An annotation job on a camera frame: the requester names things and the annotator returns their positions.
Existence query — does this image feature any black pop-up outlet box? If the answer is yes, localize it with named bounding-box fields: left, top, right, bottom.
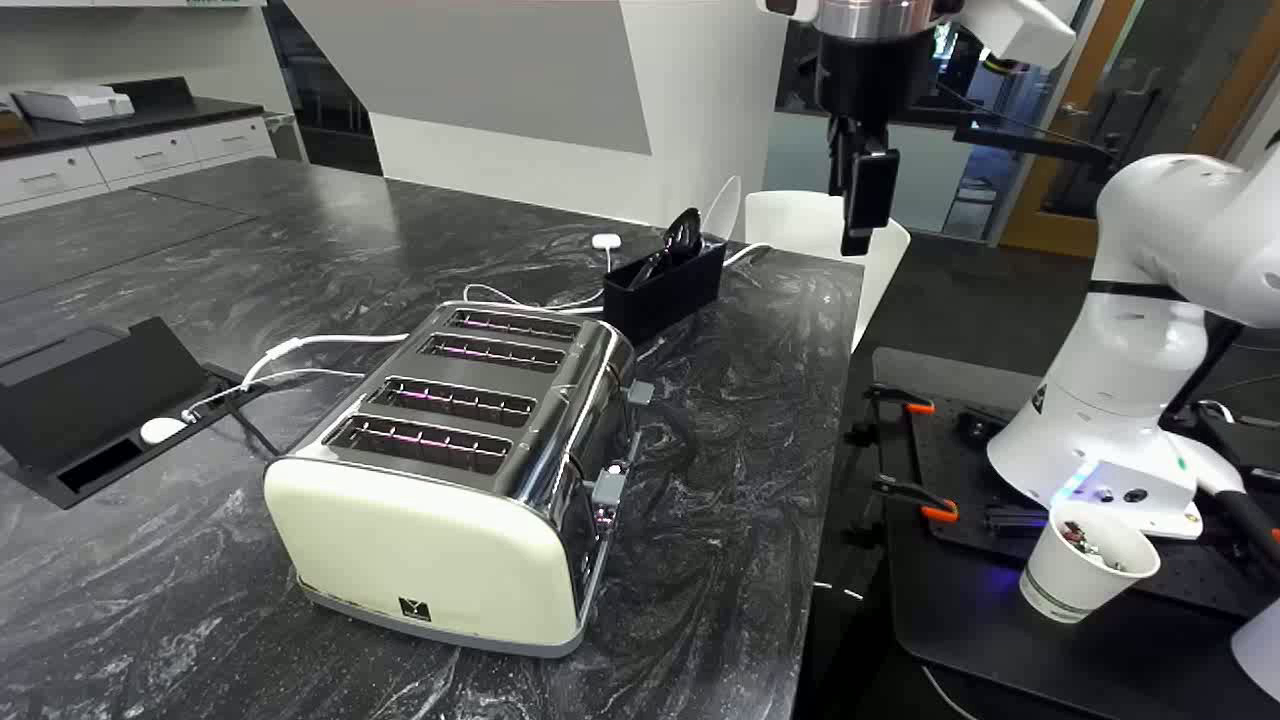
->
left=0, top=312, right=242, bottom=511

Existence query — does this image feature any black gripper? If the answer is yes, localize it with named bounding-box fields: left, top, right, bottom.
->
left=819, top=26, right=928, bottom=259

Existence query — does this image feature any orange-handled black clamp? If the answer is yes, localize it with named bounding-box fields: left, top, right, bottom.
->
left=859, top=382, right=940, bottom=421
left=873, top=469, right=964, bottom=528

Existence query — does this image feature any white drawer cabinet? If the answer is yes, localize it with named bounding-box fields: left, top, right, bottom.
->
left=0, top=90, right=280, bottom=221

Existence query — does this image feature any white paper cup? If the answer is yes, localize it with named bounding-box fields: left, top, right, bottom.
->
left=1015, top=501, right=1163, bottom=628

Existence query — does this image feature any thick white power cable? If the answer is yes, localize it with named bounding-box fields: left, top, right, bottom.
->
left=234, top=329, right=412, bottom=392

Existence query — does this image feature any white plug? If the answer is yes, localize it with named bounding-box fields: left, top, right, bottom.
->
left=136, top=411, right=192, bottom=446

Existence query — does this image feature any cream and chrome toaster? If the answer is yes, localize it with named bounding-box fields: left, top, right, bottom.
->
left=261, top=296, right=638, bottom=658

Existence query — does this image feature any black rectangular holder box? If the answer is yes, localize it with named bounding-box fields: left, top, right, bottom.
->
left=601, top=236, right=733, bottom=347

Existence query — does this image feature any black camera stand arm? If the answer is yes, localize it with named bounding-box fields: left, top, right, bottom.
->
left=914, top=75, right=1167, bottom=176

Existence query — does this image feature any white chair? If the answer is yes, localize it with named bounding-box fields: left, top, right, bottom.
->
left=741, top=186, right=914, bottom=353

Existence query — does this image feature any white countertop device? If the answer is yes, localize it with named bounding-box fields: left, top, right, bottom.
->
left=8, top=78, right=139, bottom=129

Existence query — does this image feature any thin white cable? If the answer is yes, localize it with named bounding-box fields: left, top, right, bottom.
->
left=460, top=242, right=633, bottom=320

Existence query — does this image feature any black tool in holder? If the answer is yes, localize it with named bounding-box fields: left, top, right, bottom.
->
left=624, top=204, right=708, bottom=291

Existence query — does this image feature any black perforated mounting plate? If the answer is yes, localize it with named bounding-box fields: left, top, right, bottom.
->
left=914, top=388, right=1280, bottom=618

